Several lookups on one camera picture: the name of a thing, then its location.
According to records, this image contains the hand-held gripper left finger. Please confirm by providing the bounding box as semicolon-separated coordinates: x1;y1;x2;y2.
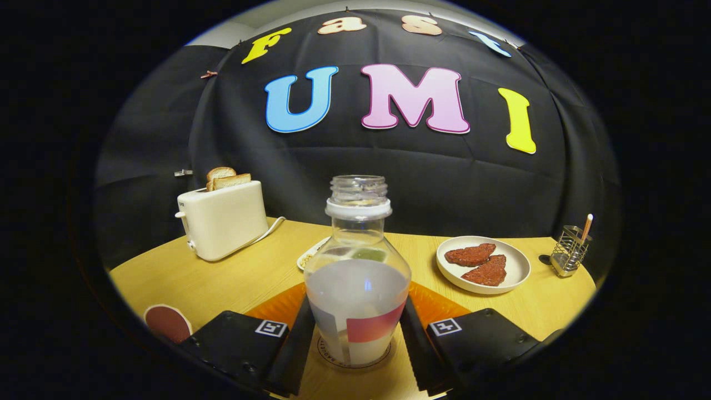
157;283;316;398

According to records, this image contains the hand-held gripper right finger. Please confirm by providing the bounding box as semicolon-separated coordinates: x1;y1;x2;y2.
399;282;564;398

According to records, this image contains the cream cup with wooden handle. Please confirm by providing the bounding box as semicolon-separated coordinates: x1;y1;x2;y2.
143;304;193;344

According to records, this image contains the round wooden coaster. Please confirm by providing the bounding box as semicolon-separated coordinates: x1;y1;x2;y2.
317;328;398;370

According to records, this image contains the clear juice bottle red label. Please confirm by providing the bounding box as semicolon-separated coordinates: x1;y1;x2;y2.
304;175;412;367

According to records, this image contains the wooden table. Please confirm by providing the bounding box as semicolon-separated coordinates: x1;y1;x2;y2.
109;218;597;400

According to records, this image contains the red meat slice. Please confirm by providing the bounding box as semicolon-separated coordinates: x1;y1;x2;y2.
460;254;507;287
444;243;497;267

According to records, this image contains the white round plate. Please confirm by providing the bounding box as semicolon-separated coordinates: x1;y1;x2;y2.
436;236;532;295

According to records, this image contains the white divided seed tray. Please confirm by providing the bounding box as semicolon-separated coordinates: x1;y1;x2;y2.
297;236;332;272

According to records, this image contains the cream toaster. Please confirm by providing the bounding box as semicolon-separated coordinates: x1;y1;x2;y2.
175;180;269;262

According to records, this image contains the toast bread slice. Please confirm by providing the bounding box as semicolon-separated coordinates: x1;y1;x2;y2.
206;167;237;191
211;173;252;191

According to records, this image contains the black backdrop cloth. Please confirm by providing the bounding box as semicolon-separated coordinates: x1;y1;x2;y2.
94;8;622;289

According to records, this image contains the white toaster cable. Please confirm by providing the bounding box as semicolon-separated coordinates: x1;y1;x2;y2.
244;216;286;248

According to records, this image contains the metal wire utensil holder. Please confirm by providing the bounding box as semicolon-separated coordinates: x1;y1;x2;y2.
550;225;593;278

